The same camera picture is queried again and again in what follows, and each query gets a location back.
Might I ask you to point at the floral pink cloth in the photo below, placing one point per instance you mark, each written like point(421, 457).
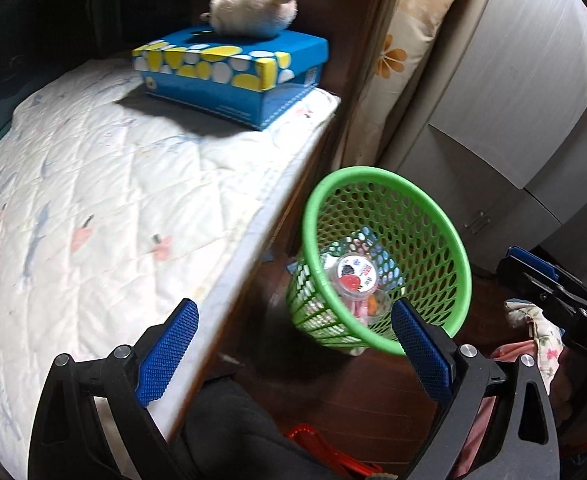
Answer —
point(543, 340)

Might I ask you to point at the green mesh basket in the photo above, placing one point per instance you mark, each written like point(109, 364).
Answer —
point(363, 172)

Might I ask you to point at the person's right hand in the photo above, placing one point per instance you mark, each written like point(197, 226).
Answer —
point(576, 390)

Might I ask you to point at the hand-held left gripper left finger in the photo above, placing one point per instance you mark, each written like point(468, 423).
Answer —
point(168, 355)

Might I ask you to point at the white wardrobe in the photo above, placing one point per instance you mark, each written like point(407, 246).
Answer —
point(523, 85)

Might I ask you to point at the beige floral cushion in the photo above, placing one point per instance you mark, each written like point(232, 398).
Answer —
point(413, 35)

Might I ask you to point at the white quilted mat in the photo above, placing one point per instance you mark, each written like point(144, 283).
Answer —
point(98, 185)

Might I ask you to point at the blue dotted tissue box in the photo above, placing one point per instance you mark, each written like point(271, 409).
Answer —
point(198, 90)

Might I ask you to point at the beige plush toy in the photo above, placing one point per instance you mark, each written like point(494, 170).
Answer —
point(248, 10)

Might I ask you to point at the clear cup with printed lid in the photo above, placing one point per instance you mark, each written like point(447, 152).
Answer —
point(353, 272)

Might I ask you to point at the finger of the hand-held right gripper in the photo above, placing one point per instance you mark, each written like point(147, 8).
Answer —
point(528, 285)
point(533, 262)

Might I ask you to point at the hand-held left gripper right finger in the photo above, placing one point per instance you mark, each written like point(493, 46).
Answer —
point(423, 350)

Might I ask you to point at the dark wooden side panel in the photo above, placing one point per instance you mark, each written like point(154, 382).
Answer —
point(353, 60)

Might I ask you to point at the person's black trouser leg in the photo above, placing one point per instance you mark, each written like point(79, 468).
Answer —
point(233, 435)

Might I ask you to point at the red plastic object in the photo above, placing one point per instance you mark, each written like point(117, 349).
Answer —
point(313, 442)

